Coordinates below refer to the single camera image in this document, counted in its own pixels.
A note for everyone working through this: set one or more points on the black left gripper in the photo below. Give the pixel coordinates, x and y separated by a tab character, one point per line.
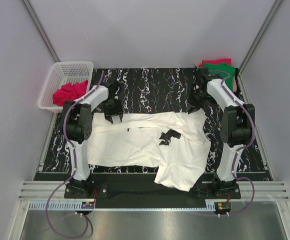
113	111

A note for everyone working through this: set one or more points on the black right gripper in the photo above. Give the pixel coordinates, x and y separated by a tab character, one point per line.
194	105

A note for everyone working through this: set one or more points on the white printed t-shirt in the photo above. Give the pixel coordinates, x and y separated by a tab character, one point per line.
174	142

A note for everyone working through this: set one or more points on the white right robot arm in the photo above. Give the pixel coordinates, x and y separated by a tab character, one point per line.
237	129

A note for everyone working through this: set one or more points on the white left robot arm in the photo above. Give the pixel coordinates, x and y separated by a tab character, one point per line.
76	119

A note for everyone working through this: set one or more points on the folded peach t-shirt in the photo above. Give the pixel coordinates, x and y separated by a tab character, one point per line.
234	83

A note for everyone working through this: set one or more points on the folded green t-shirt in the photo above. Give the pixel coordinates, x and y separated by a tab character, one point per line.
224	70

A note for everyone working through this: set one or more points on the crumpled pink t-shirt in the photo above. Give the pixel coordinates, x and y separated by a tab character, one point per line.
69	92

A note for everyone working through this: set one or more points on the folded red t-shirt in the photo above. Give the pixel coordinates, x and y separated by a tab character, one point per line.
228	61

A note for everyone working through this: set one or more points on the white plastic basket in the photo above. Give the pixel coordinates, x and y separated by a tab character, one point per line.
65	80

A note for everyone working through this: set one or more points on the left controller board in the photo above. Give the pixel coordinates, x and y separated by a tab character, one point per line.
87	205

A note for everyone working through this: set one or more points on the controller board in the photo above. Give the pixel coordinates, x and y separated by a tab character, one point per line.
87	205
223	206

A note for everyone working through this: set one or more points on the right controller board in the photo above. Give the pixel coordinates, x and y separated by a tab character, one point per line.
223	206

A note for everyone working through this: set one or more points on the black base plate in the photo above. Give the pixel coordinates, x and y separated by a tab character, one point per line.
139	191

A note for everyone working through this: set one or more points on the aluminium rail frame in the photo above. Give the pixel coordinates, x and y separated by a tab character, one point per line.
143	210

